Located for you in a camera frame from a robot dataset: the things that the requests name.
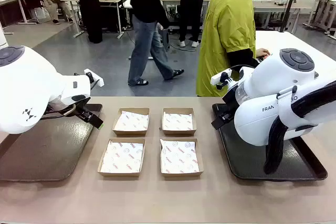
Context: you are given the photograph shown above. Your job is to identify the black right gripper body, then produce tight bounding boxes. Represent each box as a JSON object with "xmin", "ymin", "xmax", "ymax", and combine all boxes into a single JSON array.
[{"xmin": 222, "ymin": 84, "xmax": 238, "ymax": 116}]

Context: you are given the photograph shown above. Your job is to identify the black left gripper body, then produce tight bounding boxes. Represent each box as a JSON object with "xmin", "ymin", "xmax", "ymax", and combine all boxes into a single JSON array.
[{"xmin": 74, "ymin": 98, "xmax": 93, "ymax": 120}]

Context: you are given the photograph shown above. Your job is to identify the brown cardboard food box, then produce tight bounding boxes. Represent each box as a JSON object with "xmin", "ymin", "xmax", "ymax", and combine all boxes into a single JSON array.
[
  {"xmin": 161, "ymin": 107, "xmax": 196, "ymax": 136},
  {"xmin": 160, "ymin": 137, "xmax": 204, "ymax": 178},
  {"xmin": 97, "ymin": 137, "xmax": 146, "ymax": 178},
  {"xmin": 112, "ymin": 107, "xmax": 151, "ymax": 136}
]

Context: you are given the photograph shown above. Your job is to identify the person's right forearm black sleeve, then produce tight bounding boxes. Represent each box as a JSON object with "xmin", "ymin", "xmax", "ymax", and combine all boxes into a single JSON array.
[{"xmin": 226, "ymin": 49, "xmax": 260, "ymax": 75}]

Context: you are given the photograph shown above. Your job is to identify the black plastic serving tray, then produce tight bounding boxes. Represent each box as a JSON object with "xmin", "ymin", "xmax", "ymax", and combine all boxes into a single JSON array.
[{"xmin": 212, "ymin": 102, "xmax": 328, "ymax": 182}]

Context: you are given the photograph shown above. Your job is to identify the brown plastic serving tray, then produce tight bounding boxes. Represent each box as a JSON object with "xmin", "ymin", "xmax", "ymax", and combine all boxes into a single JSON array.
[{"xmin": 0, "ymin": 103, "xmax": 103, "ymax": 182}]

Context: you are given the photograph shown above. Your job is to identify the person's right hand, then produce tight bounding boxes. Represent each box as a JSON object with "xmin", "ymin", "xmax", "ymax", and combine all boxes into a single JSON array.
[{"xmin": 255, "ymin": 48, "xmax": 271, "ymax": 59}]

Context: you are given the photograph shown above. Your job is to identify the person in green jacket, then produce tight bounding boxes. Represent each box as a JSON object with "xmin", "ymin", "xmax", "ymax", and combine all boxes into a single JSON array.
[{"xmin": 196, "ymin": 0, "xmax": 257, "ymax": 98}]

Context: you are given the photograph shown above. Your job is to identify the large white table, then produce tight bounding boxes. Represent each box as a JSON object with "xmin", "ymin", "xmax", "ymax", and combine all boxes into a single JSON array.
[{"xmin": 255, "ymin": 30, "xmax": 336, "ymax": 61}]

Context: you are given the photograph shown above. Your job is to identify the person in blue jeans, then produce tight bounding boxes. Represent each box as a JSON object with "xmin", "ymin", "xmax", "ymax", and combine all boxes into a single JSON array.
[{"xmin": 127, "ymin": 0, "xmax": 185, "ymax": 87}]

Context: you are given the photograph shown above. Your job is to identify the light desk white legs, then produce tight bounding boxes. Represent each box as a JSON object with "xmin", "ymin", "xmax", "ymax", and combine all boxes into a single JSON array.
[{"xmin": 59, "ymin": 0, "xmax": 85, "ymax": 38}]

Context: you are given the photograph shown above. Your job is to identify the grey plastic stool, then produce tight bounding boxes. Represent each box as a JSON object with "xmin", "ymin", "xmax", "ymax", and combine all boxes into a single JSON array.
[{"xmin": 158, "ymin": 27, "xmax": 171, "ymax": 51}]

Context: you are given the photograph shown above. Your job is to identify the cluttered desk white legs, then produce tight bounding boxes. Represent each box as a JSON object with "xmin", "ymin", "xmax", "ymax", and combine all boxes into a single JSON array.
[{"xmin": 98, "ymin": 0, "xmax": 125, "ymax": 39}]

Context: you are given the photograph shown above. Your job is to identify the standing person all black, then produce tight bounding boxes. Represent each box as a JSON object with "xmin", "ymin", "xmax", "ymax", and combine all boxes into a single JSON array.
[{"xmin": 70, "ymin": 0, "xmax": 108, "ymax": 44}]

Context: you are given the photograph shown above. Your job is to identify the white background desk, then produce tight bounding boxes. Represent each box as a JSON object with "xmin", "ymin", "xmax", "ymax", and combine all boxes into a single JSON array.
[{"xmin": 252, "ymin": 5, "xmax": 313, "ymax": 34}]

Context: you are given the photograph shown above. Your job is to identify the person black clothes white shoes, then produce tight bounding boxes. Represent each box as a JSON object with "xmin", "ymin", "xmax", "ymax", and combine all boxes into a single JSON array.
[{"xmin": 176, "ymin": 0, "xmax": 212, "ymax": 48}]

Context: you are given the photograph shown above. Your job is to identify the white desk slanted legs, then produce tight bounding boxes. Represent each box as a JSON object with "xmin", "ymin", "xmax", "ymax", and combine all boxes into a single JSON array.
[{"xmin": 303, "ymin": 0, "xmax": 336, "ymax": 36}]

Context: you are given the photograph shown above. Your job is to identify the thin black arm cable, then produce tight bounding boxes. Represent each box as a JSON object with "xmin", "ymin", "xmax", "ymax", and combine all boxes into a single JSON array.
[{"xmin": 39, "ymin": 104, "xmax": 77, "ymax": 120}]

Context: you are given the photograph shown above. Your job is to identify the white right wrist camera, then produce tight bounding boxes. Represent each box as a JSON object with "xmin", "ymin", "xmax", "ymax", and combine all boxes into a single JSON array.
[{"xmin": 211, "ymin": 68, "xmax": 234, "ymax": 90}]

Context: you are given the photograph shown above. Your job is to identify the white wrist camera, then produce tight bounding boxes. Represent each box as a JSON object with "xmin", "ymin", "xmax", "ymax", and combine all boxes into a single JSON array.
[
  {"xmin": 211, "ymin": 68, "xmax": 234, "ymax": 90},
  {"xmin": 83, "ymin": 68, "xmax": 105, "ymax": 88}
]

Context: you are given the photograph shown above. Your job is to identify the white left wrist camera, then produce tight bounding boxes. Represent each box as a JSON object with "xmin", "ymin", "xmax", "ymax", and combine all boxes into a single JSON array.
[{"xmin": 83, "ymin": 68, "xmax": 105, "ymax": 88}]

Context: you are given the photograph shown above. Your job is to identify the white velcro strap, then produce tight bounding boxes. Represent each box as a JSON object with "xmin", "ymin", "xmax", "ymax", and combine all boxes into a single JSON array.
[{"xmin": 277, "ymin": 85, "xmax": 299, "ymax": 141}]

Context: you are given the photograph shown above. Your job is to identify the black corrugated cable sleeve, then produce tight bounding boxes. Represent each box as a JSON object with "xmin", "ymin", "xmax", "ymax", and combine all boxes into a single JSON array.
[{"xmin": 263, "ymin": 79, "xmax": 336, "ymax": 175}]

